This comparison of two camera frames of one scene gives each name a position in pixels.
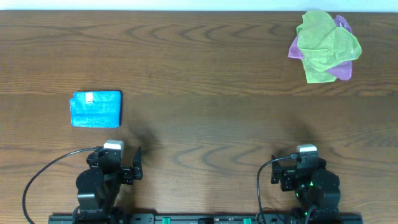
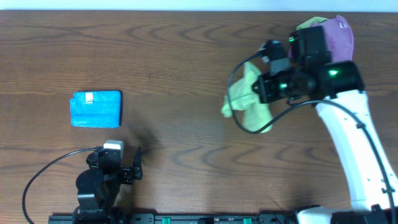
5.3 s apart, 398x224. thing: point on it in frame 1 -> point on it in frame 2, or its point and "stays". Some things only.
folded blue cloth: x=96 y=109 stays
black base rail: x=204 y=218 stays
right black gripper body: x=289 y=183 -> x=274 y=88
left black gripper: x=126 y=174 stays
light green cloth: x=323 y=45 -> x=257 y=115
